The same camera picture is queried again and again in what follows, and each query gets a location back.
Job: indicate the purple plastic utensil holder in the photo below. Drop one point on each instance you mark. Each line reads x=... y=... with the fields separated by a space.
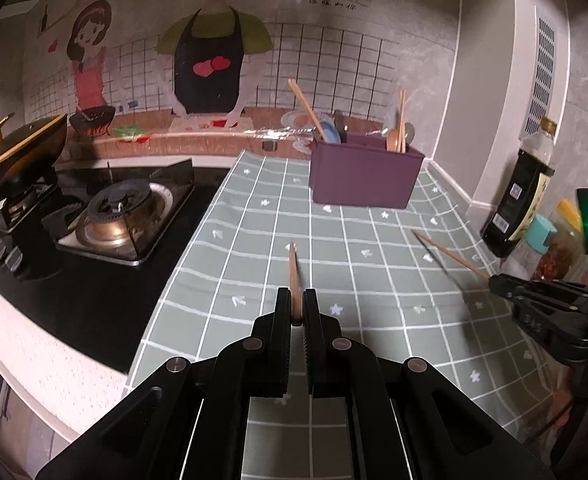
x=363 y=175

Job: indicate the yellow capped bottle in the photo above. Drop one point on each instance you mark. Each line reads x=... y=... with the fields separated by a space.
x=568 y=212

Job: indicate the blue plastic spoon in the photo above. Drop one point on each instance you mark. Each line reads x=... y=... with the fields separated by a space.
x=331 y=134

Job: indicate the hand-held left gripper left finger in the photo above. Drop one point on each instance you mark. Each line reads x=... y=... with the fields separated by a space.
x=281 y=350

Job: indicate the wooden spoon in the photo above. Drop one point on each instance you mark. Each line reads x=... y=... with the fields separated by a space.
x=392 y=140

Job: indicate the light bamboo chopstick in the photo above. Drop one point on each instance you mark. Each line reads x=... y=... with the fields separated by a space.
x=448 y=254
x=310 y=110
x=305 y=110

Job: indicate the jar with teal lid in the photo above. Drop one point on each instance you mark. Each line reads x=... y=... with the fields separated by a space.
x=541 y=232

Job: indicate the dark wok with lid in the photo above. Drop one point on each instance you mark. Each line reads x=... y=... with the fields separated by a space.
x=19 y=155

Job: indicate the dark soy sauce bottle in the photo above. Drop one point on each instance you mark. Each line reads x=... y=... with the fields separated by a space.
x=516 y=200

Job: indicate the grey translucent spoon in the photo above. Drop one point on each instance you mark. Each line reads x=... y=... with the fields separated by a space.
x=410 y=132
x=340 y=122

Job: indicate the green checked table mat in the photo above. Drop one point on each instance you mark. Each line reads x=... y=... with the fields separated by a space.
x=373 y=280

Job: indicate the cartoon kitchen wall poster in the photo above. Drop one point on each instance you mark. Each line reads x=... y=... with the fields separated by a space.
x=204 y=50

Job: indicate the black gas stove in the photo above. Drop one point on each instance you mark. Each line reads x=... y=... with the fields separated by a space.
x=124 y=285

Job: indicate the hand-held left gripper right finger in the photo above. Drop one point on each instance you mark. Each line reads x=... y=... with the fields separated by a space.
x=314 y=355

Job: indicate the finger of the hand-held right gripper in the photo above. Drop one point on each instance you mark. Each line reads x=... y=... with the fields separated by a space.
x=553 y=325
x=533 y=290

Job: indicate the brown wooden chopstick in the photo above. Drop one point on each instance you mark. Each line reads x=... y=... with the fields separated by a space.
x=405 y=120
x=401 y=120
x=294 y=280

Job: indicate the white wall vent panel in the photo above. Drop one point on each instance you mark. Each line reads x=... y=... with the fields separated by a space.
x=541 y=85

